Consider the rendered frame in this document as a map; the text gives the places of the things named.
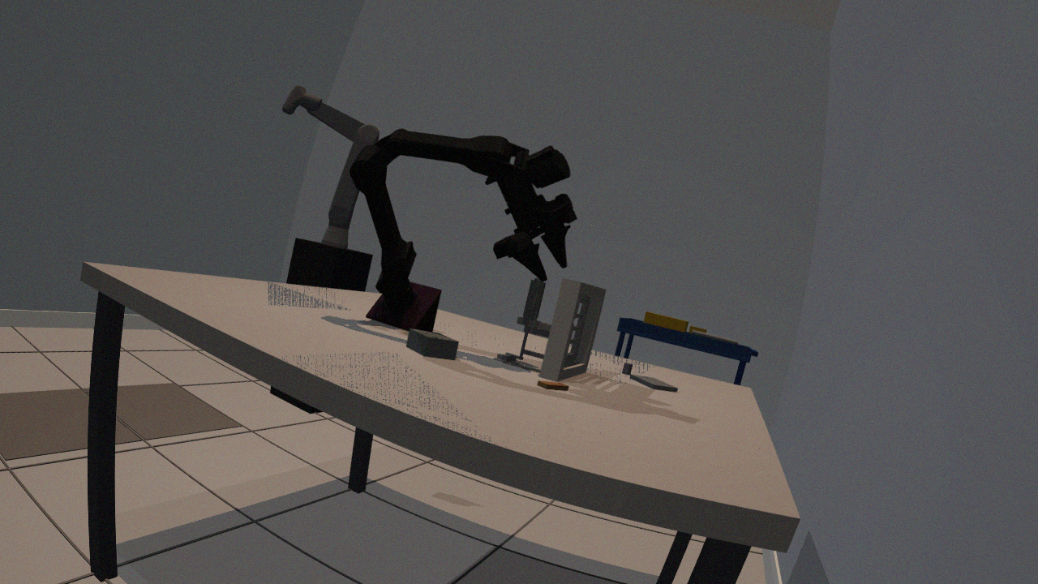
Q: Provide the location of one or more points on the brown flat block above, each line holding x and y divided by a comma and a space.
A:
553, 385

